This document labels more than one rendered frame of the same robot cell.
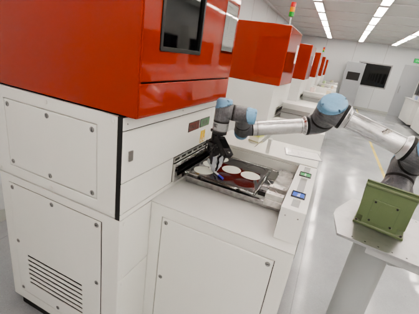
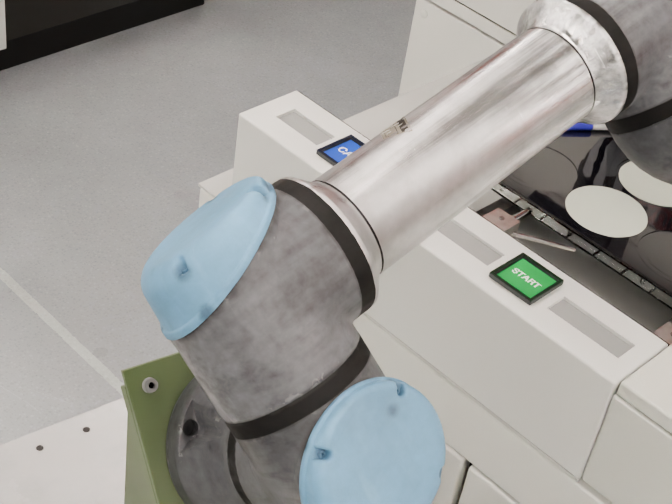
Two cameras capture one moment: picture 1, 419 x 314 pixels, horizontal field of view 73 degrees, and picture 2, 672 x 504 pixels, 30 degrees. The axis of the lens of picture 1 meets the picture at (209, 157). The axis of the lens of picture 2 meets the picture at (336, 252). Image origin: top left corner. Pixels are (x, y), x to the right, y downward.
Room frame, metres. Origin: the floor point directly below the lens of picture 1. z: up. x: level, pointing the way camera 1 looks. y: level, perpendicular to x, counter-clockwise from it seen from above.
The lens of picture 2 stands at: (1.43, -1.50, 1.77)
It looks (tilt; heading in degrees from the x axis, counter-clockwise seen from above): 39 degrees down; 108
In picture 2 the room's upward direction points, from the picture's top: 10 degrees clockwise
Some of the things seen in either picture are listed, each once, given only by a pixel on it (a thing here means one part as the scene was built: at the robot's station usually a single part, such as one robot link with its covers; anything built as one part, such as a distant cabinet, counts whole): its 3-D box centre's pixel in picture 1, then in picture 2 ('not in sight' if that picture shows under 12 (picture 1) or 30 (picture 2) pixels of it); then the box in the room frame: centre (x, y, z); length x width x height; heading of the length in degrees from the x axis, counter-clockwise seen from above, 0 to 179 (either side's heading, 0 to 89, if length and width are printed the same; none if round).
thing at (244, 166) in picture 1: (231, 170); (655, 182); (1.38, -0.12, 0.90); 0.34 x 0.34 x 0.01; 69
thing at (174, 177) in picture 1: (194, 160); not in sight; (1.44, 0.08, 0.89); 0.44 x 0.02 x 0.10; 159
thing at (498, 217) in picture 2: (278, 190); (485, 235); (1.22, -0.35, 0.89); 0.08 x 0.03 x 0.03; 69
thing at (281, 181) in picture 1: (279, 189); not in sight; (1.30, -0.38, 0.87); 0.36 x 0.08 x 0.03; 159
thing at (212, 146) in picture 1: (216, 142); not in sight; (1.32, -0.02, 1.06); 0.09 x 0.08 x 0.12; 35
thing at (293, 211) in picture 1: (298, 197); (424, 267); (1.18, -0.44, 0.89); 0.55 x 0.09 x 0.14; 159
